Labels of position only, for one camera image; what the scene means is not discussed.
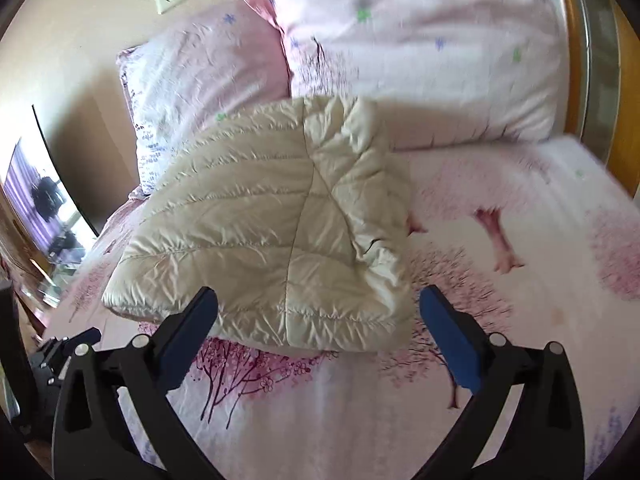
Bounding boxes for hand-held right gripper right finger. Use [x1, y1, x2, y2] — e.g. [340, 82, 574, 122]
[419, 287, 586, 480]

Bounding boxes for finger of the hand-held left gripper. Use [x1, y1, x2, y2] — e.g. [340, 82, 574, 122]
[47, 328, 102, 356]

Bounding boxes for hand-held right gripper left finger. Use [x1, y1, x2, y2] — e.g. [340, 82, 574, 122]
[52, 286, 219, 480]

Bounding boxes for beige quilted down jacket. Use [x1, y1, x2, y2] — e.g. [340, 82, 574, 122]
[101, 95, 417, 353]

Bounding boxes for pink tree-print bed sheet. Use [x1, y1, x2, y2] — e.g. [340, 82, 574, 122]
[42, 135, 640, 480]

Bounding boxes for pink pillow with purple print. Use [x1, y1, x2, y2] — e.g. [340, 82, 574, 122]
[116, 0, 293, 196]

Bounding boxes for pink pillow with green flowers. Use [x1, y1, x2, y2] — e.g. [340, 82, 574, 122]
[237, 0, 571, 151]

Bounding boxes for framed wall mirror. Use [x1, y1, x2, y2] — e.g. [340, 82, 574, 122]
[2, 105, 98, 271]

